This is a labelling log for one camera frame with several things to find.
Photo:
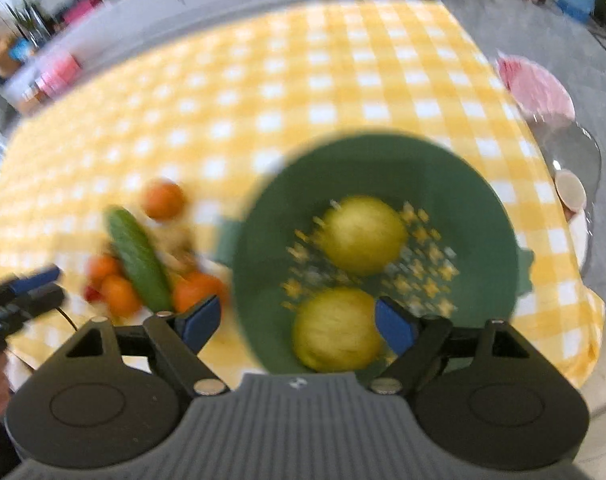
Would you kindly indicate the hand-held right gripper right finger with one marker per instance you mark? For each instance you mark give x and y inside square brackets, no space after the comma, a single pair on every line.
[393,325]

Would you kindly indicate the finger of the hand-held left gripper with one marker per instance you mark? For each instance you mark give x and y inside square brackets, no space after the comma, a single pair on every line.
[35,281]
[40,301]

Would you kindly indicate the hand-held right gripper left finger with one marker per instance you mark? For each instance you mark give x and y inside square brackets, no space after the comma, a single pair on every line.
[203,321]

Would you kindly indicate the orange tangerine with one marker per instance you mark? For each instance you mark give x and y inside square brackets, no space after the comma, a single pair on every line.
[120,296]
[164,200]
[195,287]
[102,267]

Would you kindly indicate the yellow-green apple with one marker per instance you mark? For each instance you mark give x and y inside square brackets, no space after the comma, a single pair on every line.
[364,235]
[333,330]

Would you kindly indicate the green bowl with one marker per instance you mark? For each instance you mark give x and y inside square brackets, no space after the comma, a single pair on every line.
[433,200]

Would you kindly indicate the red cherry tomato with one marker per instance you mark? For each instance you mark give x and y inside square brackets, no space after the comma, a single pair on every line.
[92,293]

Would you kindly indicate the green cucumber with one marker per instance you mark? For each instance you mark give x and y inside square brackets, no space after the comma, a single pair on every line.
[138,255]

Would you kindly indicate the pink basket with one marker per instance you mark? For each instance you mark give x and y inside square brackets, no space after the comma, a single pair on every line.
[58,74]

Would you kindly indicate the white cup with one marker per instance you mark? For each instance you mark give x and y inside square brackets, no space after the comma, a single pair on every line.
[569,190]

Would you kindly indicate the yellow checked tablecloth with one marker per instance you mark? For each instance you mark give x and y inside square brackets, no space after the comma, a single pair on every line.
[283,85]

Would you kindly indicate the glass side table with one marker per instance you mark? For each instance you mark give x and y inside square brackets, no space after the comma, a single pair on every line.
[578,150]

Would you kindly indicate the magenta box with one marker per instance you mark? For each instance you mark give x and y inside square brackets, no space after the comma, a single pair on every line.
[83,7]

